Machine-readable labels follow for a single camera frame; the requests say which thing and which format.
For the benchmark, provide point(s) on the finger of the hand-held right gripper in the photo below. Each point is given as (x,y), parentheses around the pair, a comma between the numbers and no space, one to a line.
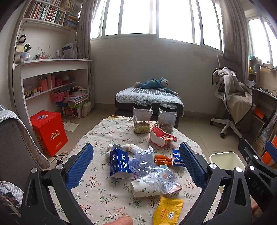
(271,150)
(248,149)

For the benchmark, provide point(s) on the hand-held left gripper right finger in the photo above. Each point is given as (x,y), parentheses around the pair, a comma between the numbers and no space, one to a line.
(192,164)

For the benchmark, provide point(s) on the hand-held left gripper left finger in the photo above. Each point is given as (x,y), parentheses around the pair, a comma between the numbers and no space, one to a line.
(80,166)

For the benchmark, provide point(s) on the small blue white box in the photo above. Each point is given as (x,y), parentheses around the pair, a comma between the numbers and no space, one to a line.
(177,159)

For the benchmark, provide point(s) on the white trash bin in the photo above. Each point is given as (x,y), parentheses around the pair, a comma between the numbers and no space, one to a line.
(225,161)

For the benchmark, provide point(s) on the blue carton box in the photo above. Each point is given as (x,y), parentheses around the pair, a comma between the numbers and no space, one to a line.
(119,162)

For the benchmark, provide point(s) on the crushed clear plastic bottle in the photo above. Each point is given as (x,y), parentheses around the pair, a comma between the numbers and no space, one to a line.
(151,173)

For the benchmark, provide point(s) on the white diaper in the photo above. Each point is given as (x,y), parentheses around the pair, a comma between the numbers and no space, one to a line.
(132,148)

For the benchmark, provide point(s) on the person's right hand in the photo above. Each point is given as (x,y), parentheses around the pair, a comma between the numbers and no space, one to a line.
(256,209)

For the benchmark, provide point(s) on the person's left hand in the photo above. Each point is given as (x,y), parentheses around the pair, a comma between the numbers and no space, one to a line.
(119,220)

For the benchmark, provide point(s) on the clear plastic bag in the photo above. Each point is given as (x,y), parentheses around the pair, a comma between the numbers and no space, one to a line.
(268,129)

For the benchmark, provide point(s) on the pale teal carton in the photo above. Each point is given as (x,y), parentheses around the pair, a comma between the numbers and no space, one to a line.
(163,167)

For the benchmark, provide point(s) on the orange peel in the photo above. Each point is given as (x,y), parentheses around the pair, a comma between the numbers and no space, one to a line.
(162,159)

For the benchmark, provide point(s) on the flattened pink carton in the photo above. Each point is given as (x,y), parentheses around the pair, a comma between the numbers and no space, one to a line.
(175,190)

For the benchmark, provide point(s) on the white office chair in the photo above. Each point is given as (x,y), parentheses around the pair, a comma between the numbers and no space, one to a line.
(227,124)

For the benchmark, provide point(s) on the white tissue wad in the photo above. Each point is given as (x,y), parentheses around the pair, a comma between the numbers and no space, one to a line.
(108,149)

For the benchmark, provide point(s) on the flat orange box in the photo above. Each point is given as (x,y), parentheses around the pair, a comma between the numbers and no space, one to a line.
(258,113)

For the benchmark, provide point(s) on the paper sheet on floor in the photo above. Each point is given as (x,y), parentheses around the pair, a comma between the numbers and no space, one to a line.
(71,126)

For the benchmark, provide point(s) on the red snack bag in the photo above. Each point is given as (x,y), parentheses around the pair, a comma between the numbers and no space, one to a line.
(161,136)

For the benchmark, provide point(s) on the red cardboard box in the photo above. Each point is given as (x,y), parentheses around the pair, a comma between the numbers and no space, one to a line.
(48,134)

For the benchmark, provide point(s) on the clear jar black lid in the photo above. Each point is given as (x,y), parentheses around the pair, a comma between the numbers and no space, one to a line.
(141,119)
(166,120)

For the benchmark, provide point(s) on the yellow foil packet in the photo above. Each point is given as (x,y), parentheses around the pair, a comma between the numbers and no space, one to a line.
(167,212)

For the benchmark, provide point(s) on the beige blanket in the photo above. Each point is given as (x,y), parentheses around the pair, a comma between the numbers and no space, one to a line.
(235,95)

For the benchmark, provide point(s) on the cream cloth bag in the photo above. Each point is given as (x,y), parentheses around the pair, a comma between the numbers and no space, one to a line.
(86,109)

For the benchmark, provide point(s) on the white paper cup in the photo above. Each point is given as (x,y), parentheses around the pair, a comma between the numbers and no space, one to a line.
(138,188)

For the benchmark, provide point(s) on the stack of papers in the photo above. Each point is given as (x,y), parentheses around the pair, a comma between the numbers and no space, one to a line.
(75,98)

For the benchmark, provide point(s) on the pink plastic basket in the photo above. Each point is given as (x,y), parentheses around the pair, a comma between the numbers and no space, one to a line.
(58,97)

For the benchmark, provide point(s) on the dark ottoman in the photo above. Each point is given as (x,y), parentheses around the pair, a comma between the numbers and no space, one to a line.
(124,106)

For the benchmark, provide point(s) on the wooden desk with shelves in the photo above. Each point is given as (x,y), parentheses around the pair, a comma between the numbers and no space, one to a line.
(265,71)

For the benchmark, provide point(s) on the grey quilted cover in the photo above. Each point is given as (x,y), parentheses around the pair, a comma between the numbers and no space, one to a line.
(147,96)

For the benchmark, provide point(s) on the blue plush monkey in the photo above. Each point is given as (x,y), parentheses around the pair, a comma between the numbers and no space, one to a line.
(153,84)

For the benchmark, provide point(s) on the pink pen cup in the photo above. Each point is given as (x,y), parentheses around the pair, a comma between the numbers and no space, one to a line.
(43,84)

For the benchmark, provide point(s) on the white bookshelf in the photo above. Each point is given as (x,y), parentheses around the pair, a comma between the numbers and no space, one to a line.
(54,65)

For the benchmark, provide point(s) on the narrow window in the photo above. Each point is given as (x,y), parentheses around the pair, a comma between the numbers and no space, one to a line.
(257,36)

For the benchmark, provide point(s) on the white folder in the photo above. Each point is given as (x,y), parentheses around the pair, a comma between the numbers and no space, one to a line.
(69,50)

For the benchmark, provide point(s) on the grey curtain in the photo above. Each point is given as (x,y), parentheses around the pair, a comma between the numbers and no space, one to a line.
(233,26)
(85,32)

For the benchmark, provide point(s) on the small doll figure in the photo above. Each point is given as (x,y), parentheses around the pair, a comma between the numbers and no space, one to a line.
(21,39)

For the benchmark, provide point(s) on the stack of books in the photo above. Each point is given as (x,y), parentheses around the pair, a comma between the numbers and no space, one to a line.
(71,21)

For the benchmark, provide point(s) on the wide window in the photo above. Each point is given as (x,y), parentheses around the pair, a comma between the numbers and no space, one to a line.
(140,17)

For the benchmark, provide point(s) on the row of books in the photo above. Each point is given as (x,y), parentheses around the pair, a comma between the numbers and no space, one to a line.
(43,12)

